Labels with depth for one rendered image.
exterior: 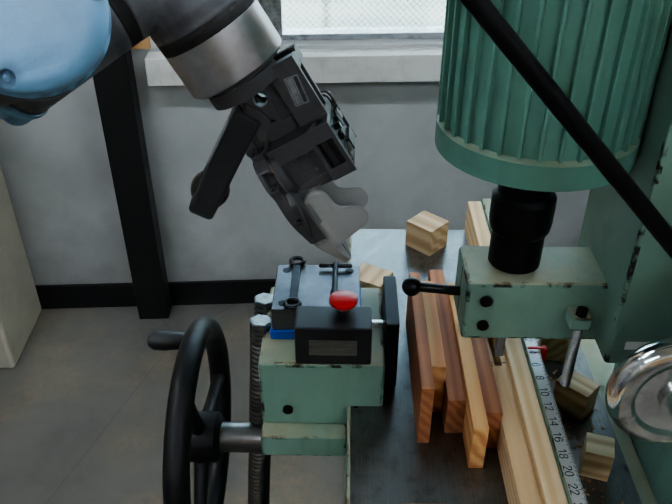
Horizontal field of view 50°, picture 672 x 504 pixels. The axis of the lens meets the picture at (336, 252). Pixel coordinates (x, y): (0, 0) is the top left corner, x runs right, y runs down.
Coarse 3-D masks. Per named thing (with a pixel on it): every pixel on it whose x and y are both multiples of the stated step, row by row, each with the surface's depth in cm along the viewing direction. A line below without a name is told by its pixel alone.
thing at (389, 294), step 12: (384, 276) 84; (384, 288) 82; (396, 288) 82; (384, 300) 80; (396, 300) 80; (384, 312) 80; (396, 312) 78; (372, 324) 82; (384, 324) 79; (396, 324) 77; (384, 336) 79; (396, 336) 77; (384, 348) 79; (396, 348) 78; (396, 360) 79; (396, 372) 80; (384, 384) 81
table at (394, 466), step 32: (352, 256) 104; (384, 256) 104; (416, 256) 104; (448, 256) 104; (352, 416) 78; (384, 416) 78; (288, 448) 81; (320, 448) 81; (352, 448) 75; (384, 448) 75; (416, 448) 75; (448, 448) 75; (352, 480) 71; (384, 480) 71; (416, 480) 71; (448, 480) 71; (480, 480) 71
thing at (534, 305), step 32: (480, 256) 74; (544, 256) 74; (576, 256) 74; (480, 288) 70; (512, 288) 70; (544, 288) 70; (576, 288) 70; (480, 320) 72; (512, 320) 72; (544, 320) 72
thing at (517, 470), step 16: (496, 384) 77; (512, 400) 75; (512, 416) 73; (512, 432) 71; (512, 448) 70; (512, 464) 68; (528, 464) 68; (512, 480) 68; (528, 480) 67; (512, 496) 67; (528, 496) 65
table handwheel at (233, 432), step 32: (192, 352) 79; (224, 352) 96; (192, 384) 77; (224, 384) 99; (192, 416) 76; (224, 416) 100; (192, 448) 85; (224, 448) 86; (256, 448) 86; (224, 480) 97
